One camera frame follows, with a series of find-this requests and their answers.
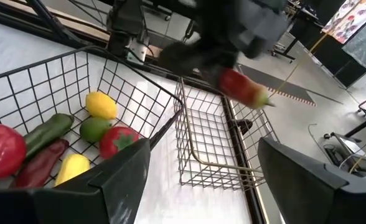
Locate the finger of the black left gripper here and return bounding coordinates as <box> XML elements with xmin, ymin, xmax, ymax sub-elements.
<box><xmin>198</xmin><ymin>64</ymin><xmax>231</xmax><ymax>90</ymax></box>

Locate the black and silver floor device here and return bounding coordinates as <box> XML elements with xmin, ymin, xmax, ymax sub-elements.
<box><xmin>322</xmin><ymin>132</ymin><xmax>366</xmax><ymax>178</ymax></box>

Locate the yellow lemon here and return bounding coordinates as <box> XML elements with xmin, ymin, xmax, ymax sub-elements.
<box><xmin>85</xmin><ymin>91</ymin><xmax>119</xmax><ymax>121</ymax></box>

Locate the red tomato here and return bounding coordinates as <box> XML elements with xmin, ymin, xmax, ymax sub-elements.
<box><xmin>0</xmin><ymin>123</ymin><xmax>27</xmax><ymax>180</ymax></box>

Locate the yellow cable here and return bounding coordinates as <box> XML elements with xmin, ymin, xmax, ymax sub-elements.
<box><xmin>268</xmin><ymin>30</ymin><xmax>331</xmax><ymax>99</ymax></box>

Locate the white table cover sheet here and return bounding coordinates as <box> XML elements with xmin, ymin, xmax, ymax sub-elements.
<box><xmin>0</xmin><ymin>17</ymin><xmax>255</xmax><ymax>224</ymax></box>

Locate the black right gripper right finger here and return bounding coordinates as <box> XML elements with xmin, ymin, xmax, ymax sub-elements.
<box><xmin>257</xmin><ymin>136</ymin><xmax>366</xmax><ymax>224</ymax></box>

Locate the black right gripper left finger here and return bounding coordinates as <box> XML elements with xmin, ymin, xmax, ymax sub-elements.
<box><xmin>0</xmin><ymin>138</ymin><xmax>151</xmax><ymax>224</ymax></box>

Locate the black wire basket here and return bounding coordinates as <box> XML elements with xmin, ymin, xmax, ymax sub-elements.
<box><xmin>0</xmin><ymin>46</ymin><xmax>184</xmax><ymax>190</ymax></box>

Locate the green pepper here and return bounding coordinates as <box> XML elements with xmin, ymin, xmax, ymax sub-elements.
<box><xmin>23</xmin><ymin>113</ymin><xmax>75</xmax><ymax>159</ymax></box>

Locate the green lime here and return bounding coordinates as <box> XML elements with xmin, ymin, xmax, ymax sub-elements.
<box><xmin>79</xmin><ymin>117</ymin><xmax>113</xmax><ymax>144</ymax></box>

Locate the black rolling desk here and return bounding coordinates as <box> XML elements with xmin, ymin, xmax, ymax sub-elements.
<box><xmin>270</xmin><ymin>0</ymin><xmax>319</xmax><ymax>62</ymax></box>

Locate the red apple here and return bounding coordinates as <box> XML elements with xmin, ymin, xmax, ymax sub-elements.
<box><xmin>98</xmin><ymin>126</ymin><xmax>140</xmax><ymax>161</ymax></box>

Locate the colourful wall poster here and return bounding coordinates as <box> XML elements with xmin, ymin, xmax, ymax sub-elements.
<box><xmin>321</xmin><ymin>0</ymin><xmax>366</xmax><ymax>45</ymax></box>

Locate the dark red pepper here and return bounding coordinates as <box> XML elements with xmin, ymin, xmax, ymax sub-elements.
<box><xmin>14</xmin><ymin>139</ymin><xmax>70</xmax><ymax>189</ymax></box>

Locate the silver wire basket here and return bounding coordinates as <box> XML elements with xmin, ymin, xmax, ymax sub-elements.
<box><xmin>173</xmin><ymin>76</ymin><xmax>279</xmax><ymax>191</ymax></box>

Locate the small black striped floor mat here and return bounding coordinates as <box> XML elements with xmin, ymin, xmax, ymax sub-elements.
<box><xmin>238</xmin><ymin>63</ymin><xmax>317</xmax><ymax>107</ymax></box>

